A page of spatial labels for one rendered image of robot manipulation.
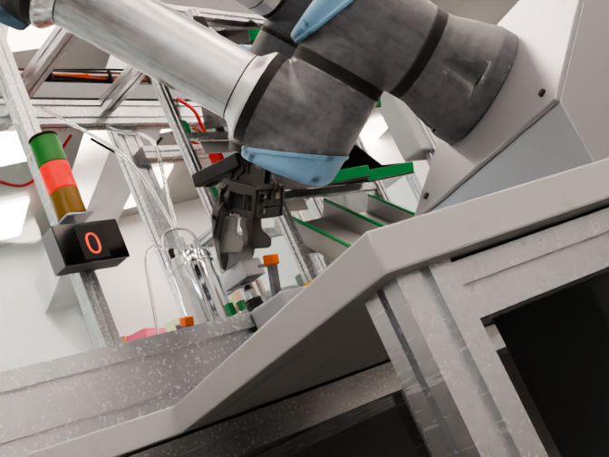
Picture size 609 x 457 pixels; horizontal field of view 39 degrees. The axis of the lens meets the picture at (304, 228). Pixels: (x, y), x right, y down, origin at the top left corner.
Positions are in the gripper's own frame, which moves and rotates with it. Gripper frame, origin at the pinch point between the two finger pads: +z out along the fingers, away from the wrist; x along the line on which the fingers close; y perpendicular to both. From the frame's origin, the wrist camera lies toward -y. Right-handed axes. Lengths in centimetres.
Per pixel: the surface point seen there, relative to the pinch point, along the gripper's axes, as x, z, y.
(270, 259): -1.0, -2.3, 9.6
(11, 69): -19, -27, -40
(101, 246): -17.6, -1.4, -12.5
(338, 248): 20.9, -0.5, 5.7
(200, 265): 58, 27, -72
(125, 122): 77, -4, -136
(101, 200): 450, 160, -678
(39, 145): -21.1, -15.8, -26.2
